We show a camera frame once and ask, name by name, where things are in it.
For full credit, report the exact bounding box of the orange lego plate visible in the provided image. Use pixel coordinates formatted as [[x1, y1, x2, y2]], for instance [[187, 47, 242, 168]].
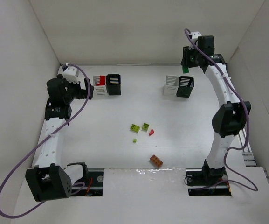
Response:
[[149, 155, 163, 168]]

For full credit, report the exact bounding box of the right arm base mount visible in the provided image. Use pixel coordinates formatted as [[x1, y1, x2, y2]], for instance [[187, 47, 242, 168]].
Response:
[[184, 168, 232, 196]]

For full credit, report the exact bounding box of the right black slotted bin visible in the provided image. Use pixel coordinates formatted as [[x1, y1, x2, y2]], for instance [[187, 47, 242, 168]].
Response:
[[176, 76, 194, 98]]

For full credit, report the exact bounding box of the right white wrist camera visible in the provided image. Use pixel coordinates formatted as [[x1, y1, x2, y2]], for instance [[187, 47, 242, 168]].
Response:
[[189, 31, 201, 50]]

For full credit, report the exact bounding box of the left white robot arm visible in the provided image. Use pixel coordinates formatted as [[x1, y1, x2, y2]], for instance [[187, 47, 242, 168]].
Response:
[[25, 75, 94, 202]]

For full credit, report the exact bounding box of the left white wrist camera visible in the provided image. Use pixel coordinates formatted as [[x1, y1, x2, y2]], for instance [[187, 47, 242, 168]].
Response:
[[62, 64, 78, 84]]

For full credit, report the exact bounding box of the aluminium rail right side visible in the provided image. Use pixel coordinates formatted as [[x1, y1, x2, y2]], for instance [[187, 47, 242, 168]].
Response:
[[238, 129, 257, 167]]

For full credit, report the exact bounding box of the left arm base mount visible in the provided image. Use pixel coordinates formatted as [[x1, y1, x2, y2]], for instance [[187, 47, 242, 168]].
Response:
[[59, 164, 104, 198]]

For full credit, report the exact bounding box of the white slotted bin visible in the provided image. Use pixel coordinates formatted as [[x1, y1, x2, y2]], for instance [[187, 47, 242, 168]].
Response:
[[93, 75, 108, 98], [163, 75, 179, 97]]

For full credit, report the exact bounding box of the green square lego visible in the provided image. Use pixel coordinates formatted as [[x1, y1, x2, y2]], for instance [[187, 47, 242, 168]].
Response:
[[182, 66, 189, 74]]

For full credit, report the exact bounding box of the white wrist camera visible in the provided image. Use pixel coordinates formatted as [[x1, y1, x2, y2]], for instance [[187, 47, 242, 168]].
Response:
[[189, 31, 201, 50], [62, 64, 78, 84]]

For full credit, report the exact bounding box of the left black slotted bin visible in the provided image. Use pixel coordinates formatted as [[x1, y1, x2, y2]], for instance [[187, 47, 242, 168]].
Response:
[[106, 74, 121, 96]]

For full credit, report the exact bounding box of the right white slotted bin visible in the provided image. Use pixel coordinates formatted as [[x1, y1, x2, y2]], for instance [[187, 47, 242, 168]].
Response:
[[163, 75, 179, 97]]

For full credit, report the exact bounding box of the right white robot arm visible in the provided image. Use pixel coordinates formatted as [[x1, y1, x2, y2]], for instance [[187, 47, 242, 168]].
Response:
[[181, 30, 251, 186]]

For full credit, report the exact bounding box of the black slotted bin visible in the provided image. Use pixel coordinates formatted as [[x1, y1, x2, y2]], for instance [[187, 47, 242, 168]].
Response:
[[106, 74, 121, 96], [176, 76, 194, 98]]

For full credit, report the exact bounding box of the left white slotted bin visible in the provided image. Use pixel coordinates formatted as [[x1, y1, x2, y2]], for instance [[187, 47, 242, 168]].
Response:
[[93, 75, 108, 98]]

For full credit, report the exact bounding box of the red lego plate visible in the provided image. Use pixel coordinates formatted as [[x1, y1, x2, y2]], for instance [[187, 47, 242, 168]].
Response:
[[97, 75, 106, 86]]

